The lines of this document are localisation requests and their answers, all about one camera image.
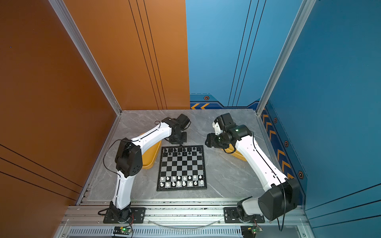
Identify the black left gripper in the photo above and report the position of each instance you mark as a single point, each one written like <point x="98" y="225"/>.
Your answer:
<point x="173" y="141"/>

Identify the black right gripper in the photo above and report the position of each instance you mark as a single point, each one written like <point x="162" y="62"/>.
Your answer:
<point x="211" y="142"/>

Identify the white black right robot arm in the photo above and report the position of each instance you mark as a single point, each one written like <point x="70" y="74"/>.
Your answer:
<point x="281" y="193"/>

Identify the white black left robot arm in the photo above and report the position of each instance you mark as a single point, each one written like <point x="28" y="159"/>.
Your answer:
<point x="129" y="161"/>

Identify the black white chess board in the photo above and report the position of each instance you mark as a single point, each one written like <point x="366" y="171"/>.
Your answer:
<point x="183" y="168"/>

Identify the right green circuit board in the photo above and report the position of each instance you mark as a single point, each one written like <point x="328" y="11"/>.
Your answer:
<point x="250" y="231"/>

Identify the green circuit board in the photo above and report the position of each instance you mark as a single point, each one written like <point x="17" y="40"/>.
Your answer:
<point x="122" y="232"/>
<point x="250" y="231"/>

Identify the left green circuit board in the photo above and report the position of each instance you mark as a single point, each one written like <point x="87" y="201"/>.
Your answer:
<point x="122" y="232"/>

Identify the yellow right plastic tray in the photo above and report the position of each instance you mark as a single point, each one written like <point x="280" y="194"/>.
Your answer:
<point x="234" y="153"/>

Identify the yellow plastic tray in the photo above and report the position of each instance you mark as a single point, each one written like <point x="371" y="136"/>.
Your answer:
<point x="149" y="157"/>
<point x="234" y="153"/>

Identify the yellow left plastic tray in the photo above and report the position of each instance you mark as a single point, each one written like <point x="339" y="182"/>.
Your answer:
<point x="149" y="157"/>

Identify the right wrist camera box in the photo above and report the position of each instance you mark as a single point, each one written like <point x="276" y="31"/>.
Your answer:
<point x="223" y="123"/>

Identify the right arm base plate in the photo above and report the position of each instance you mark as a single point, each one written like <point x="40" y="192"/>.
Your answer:
<point x="237" y="215"/>

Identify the aluminium front rail frame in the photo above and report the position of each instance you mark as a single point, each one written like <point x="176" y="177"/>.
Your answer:
<point x="178" y="218"/>

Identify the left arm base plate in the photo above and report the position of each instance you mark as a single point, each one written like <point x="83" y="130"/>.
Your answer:
<point x="133" y="215"/>

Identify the aluminium corner post left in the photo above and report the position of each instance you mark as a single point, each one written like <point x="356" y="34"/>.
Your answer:
<point x="74" y="33"/>

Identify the aluminium corner post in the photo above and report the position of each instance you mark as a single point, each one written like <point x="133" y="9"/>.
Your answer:
<point x="74" y="33"/>
<point x="299" y="22"/>

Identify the aluminium corner post right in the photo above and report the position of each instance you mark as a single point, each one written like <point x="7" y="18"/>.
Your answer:
<point x="299" y="22"/>

